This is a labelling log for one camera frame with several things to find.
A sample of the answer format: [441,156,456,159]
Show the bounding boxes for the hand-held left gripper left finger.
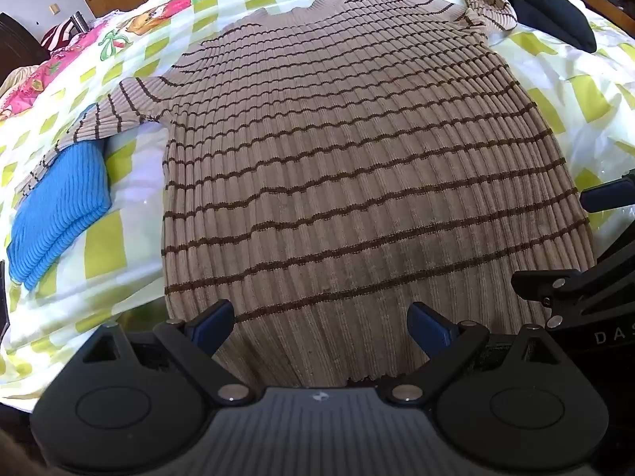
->
[82,300,251,404]

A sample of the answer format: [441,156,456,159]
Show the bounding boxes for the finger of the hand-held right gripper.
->
[580,171,635,269]
[511,268,635,326]

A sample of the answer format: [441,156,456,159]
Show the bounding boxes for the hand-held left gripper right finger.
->
[387,301,564,404]

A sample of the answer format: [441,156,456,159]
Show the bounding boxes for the brown striped ribbed sweater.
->
[12,0,598,388]

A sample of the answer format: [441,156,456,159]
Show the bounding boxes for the checked cartoon-print bedsheet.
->
[0,0,635,407]

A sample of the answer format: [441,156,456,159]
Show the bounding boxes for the blue knit garment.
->
[6,141,112,292]

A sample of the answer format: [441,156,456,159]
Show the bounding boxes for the black garment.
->
[487,0,598,54]

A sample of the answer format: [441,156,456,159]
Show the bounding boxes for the pale yellow pillow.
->
[0,67,31,99]

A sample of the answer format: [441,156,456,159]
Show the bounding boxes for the red striped cloth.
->
[41,16,83,50]

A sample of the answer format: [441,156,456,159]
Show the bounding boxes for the dark wooden headboard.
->
[0,12,50,85]

